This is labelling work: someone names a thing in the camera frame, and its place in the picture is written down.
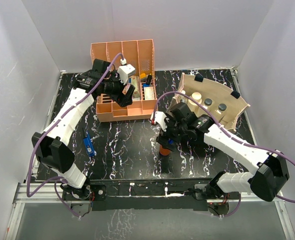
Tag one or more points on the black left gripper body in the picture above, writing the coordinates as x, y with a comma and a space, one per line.
113, 87

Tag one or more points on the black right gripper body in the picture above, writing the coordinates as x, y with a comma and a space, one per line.
174, 131

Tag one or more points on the orange bottle blue cap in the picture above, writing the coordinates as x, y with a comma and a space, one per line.
165, 150

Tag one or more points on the cream cylindrical bottle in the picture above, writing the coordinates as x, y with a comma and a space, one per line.
196, 96

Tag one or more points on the tall clear square bottle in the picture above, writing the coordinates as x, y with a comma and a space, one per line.
208, 103

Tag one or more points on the small clear glass bottle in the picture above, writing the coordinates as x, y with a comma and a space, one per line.
221, 108

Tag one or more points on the small white capped bottle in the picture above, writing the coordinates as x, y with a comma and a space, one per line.
183, 99

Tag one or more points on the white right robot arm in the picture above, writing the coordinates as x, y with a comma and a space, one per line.
266, 173

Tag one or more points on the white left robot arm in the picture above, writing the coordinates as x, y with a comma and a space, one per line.
51, 146

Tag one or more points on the green cardboard box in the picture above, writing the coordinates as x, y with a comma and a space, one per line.
135, 82

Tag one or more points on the white red label card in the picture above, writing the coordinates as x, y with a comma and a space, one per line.
149, 93

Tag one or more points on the peach plastic desk organizer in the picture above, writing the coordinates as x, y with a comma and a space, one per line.
141, 55

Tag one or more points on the blue black stapler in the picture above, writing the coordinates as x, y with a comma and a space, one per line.
88, 143

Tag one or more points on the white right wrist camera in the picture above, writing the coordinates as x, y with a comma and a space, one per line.
158, 118

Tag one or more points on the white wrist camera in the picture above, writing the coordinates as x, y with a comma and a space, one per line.
158, 118
125, 71

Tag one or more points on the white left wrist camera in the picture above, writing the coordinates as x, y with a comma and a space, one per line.
125, 71

